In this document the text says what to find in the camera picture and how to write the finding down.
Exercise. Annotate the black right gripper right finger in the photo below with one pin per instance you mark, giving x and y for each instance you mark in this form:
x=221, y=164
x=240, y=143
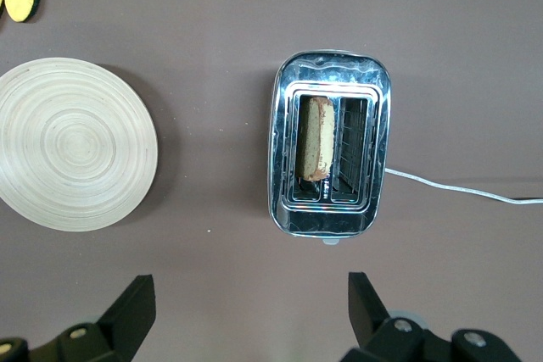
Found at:
x=373, y=315

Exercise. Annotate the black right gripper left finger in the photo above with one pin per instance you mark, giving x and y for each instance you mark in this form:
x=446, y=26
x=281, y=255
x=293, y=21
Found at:
x=123, y=319

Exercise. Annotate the chrome two-slot toaster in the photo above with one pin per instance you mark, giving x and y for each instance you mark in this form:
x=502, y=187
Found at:
x=328, y=143

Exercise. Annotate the brown toast slice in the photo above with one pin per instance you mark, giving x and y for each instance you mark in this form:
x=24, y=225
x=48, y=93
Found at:
x=316, y=138

